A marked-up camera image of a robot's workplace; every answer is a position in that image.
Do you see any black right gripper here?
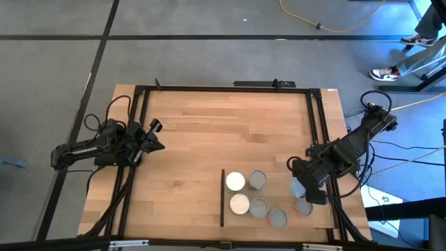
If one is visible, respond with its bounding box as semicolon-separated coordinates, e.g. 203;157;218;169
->
291;157;331;206

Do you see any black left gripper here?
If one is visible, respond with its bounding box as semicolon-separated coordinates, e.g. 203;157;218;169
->
125;121;167;167

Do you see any red and white labelled can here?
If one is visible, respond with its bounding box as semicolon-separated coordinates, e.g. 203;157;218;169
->
295;200;314;218

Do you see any can with red black letters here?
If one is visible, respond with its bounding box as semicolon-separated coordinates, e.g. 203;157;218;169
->
290;177;307;199

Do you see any yellow and pink can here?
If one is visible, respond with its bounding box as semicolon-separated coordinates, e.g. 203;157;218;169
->
268;208;289;229

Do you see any Cherries can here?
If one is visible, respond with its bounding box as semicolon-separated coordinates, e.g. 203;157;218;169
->
229;193;251;216

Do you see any Carrots can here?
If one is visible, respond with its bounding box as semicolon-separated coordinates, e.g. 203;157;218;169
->
225;171;247;195

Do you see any black shelf side panel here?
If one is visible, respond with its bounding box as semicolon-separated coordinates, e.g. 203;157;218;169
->
220;169;225;229

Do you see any white printed sheet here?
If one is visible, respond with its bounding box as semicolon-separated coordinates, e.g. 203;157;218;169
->
360;183;404;238

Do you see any black bar device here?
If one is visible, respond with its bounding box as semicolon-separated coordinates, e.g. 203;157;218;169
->
233;78;297;89

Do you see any black furniture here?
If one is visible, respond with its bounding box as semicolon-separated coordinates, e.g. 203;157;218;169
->
364;197;446;251

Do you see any black stand base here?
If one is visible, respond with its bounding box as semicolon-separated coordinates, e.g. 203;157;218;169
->
378;61;446;94

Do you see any blue tape scrap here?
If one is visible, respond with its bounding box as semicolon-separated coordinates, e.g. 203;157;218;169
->
0;155;28;169

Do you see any person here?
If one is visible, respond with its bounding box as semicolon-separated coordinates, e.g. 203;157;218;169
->
369;0;446;82

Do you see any black cable bundle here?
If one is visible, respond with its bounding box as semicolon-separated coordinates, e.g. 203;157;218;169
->
85;166;137;238
325;173;372;243

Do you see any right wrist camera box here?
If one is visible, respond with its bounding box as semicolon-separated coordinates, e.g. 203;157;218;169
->
288;158;303;175

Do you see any silver metal bracket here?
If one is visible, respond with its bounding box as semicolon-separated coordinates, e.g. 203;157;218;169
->
109;239;150;249
302;243;344;251

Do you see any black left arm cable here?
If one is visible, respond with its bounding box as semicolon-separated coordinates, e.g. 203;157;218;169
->
83;94;132;140

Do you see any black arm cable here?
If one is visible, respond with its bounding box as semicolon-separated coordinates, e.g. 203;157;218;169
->
83;94;132;140
360;89;393;113

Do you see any black aluminium table frame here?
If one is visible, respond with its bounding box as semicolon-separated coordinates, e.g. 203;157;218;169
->
104;84;372;243

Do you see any black floor cable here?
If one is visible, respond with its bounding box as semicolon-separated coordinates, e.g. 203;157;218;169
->
344;110;446;168

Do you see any beige floor cable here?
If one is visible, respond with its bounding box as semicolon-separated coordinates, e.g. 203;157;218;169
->
369;145;446;176

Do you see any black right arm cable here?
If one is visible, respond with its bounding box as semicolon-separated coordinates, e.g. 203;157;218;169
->
360;89;393;113

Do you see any yellow cable with plug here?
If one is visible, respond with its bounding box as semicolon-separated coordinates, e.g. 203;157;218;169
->
367;91;446;112

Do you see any black frame beam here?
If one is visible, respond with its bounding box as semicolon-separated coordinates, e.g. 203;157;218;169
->
0;236;446;251

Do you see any yellow floor cable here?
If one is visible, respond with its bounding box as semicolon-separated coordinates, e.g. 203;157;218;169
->
279;0;386;34

